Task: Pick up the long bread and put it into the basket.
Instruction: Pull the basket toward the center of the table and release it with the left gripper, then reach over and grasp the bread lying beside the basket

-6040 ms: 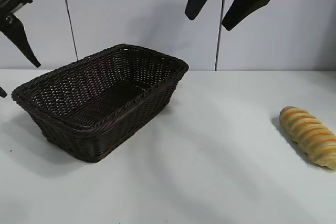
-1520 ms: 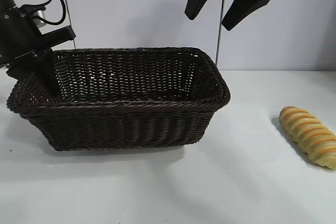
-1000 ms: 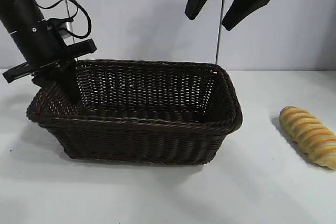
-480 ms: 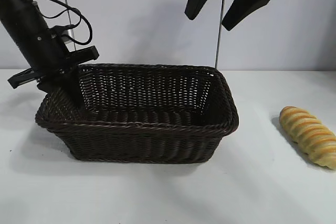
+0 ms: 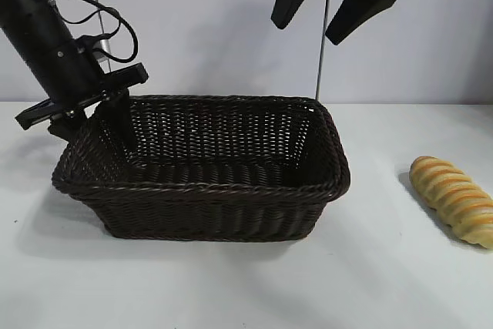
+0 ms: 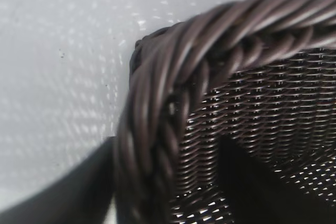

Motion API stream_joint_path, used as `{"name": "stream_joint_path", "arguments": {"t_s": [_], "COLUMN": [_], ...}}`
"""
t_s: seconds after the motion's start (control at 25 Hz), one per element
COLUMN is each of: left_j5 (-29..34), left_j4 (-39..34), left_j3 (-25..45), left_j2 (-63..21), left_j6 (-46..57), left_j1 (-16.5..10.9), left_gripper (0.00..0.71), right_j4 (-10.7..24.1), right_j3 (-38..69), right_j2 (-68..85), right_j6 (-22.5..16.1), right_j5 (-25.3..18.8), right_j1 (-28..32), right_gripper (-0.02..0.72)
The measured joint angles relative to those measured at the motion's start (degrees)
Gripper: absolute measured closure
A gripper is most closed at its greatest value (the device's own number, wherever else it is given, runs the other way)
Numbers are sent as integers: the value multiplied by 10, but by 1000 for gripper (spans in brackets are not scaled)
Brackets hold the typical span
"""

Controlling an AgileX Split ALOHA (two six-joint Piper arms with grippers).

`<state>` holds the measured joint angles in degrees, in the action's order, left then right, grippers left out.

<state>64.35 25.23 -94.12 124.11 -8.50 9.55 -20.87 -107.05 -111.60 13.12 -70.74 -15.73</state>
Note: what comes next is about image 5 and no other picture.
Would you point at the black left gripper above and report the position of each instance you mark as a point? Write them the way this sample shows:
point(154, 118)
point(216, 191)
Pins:
point(65, 74)

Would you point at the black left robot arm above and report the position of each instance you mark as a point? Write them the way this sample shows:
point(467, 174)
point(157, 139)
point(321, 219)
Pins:
point(27, 1)

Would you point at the dark brown wicker basket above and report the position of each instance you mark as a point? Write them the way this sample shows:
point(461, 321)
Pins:
point(200, 190)

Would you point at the long twisted bread loaf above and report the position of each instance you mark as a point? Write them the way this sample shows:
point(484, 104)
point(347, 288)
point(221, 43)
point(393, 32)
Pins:
point(450, 198)

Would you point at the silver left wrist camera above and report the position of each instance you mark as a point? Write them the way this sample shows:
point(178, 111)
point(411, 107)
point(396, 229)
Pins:
point(98, 49)

